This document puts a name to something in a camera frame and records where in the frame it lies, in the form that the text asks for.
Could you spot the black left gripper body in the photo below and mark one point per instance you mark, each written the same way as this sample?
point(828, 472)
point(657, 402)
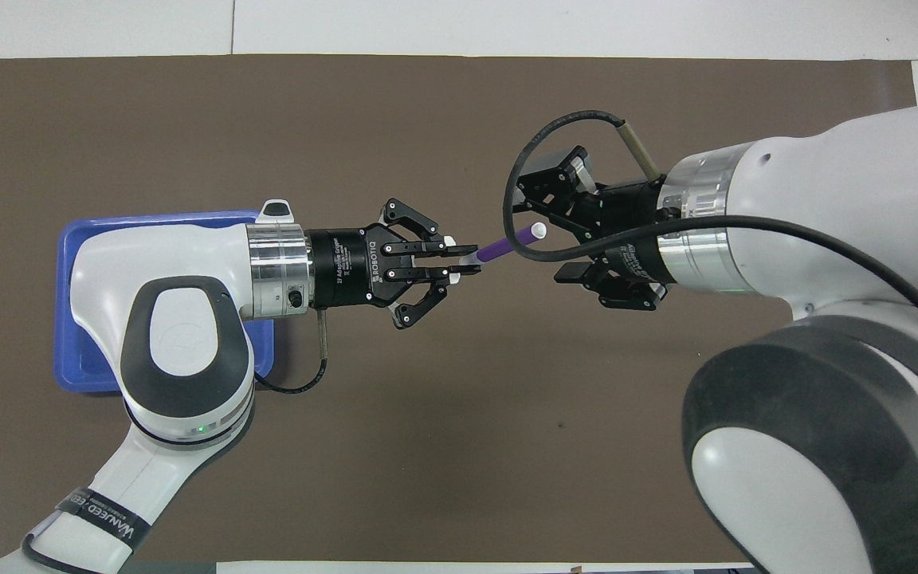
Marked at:
point(343, 267)

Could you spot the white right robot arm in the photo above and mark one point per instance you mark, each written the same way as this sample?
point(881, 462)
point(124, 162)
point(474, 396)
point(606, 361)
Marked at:
point(825, 319)

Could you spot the brown table mat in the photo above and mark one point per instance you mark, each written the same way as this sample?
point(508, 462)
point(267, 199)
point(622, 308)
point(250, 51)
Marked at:
point(427, 119)

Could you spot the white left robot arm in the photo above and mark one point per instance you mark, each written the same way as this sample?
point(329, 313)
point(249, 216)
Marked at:
point(180, 335)

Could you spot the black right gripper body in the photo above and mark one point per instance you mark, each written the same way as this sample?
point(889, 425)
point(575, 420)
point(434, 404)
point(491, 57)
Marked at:
point(630, 207)

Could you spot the blue plastic tray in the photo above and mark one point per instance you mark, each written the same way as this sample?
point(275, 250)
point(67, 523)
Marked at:
point(76, 335)

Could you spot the purple marker pen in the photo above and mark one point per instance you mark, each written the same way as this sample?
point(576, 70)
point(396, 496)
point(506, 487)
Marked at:
point(499, 249)

